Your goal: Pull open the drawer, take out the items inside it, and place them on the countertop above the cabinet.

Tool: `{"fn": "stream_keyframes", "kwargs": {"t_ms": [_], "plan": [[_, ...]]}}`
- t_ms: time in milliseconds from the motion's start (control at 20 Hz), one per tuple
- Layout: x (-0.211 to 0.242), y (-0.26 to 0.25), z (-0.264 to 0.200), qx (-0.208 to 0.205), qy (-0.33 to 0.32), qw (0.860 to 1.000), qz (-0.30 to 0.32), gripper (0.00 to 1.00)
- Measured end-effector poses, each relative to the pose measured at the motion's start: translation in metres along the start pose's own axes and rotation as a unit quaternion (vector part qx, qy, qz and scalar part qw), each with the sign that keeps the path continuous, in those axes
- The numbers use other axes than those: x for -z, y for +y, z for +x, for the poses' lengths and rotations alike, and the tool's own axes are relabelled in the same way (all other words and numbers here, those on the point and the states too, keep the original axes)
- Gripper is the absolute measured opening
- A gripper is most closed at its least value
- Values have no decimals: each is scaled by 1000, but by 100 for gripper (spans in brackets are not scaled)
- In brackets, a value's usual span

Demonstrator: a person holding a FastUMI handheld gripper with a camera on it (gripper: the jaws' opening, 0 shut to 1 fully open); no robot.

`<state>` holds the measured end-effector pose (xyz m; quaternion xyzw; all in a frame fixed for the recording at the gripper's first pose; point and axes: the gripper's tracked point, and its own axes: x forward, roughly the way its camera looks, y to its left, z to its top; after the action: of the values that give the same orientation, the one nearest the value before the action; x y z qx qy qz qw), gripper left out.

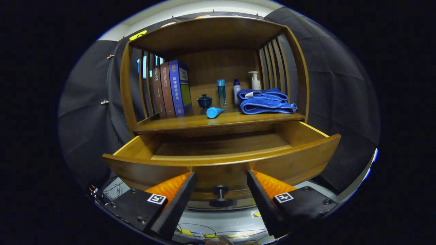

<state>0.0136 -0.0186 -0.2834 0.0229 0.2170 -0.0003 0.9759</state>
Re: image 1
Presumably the white pump bottle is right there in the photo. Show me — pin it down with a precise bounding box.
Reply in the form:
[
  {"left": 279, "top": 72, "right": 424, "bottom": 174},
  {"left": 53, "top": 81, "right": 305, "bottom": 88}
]
[{"left": 248, "top": 71, "right": 262, "bottom": 91}]

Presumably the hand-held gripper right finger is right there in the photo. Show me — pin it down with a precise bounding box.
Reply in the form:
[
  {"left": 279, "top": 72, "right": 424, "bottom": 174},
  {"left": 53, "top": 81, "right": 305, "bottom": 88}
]
[{"left": 247, "top": 169, "right": 339, "bottom": 239}]

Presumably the wooden countertop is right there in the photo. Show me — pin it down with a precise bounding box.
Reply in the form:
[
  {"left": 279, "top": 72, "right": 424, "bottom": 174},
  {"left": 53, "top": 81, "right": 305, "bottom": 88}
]
[{"left": 134, "top": 102, "right": 305, "bottom": 134}]

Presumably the wooden cabinet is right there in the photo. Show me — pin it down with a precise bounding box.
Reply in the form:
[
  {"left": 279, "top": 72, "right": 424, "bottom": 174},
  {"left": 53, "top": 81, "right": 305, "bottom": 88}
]
[{"left": 119, "top": 16, "right": 310, "bottom": 211}]

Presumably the folded blue towel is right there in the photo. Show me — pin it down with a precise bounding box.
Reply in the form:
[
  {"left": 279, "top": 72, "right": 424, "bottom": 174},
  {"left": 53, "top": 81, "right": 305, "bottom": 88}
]
[{"left": 237, "top": 88, "right": 298, "bottom": 115}]

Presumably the yellow black floor tape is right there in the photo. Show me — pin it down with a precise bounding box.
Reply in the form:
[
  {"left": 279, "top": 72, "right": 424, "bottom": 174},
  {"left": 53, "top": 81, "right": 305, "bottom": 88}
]
[{"left": 175, "top": 227, "right": 239, "bottom": 239}]

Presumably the blue lidded teacup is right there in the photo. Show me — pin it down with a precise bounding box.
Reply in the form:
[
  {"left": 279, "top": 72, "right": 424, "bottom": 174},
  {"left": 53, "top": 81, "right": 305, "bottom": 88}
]
[{"left": 197, "top": 94, "right": 213, "bottom": 109}]

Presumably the reddish brown book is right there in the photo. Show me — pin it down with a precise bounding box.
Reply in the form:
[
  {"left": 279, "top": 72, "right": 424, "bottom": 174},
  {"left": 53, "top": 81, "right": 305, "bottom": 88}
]
[{"left": 160, "top": 62, "right": 176, "bottom": 118}]

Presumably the blue and white cosmetic tube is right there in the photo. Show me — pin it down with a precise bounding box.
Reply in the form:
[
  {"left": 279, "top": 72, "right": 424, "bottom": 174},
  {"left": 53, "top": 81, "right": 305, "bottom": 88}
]
[{"left": 206, "top": 107, "right": 224, "bottom": 119}]

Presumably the blue book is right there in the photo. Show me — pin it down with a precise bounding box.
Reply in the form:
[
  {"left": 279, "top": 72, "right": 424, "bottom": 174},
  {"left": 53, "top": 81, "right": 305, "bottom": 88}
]
[{"left": 169, "top": 60, "right": 192, "bottom": 117}]

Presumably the wooden drawer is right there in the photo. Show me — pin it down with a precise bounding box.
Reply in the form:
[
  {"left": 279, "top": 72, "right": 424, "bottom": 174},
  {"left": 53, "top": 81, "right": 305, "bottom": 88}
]
[{"left": 102, "top": 120, "right": 342, "bottom": 209}]

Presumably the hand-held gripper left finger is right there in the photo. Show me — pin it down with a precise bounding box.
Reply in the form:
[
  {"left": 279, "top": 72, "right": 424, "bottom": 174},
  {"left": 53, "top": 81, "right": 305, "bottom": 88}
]
[{"left": 102, "top": 171, "right": 197, "bottom": 241}]

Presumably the teal glass bottle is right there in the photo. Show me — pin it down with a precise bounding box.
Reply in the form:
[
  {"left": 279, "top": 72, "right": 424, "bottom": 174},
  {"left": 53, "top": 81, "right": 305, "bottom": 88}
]
[{"left": 217, "top": 79, "right": 227, "bottom": 108}]

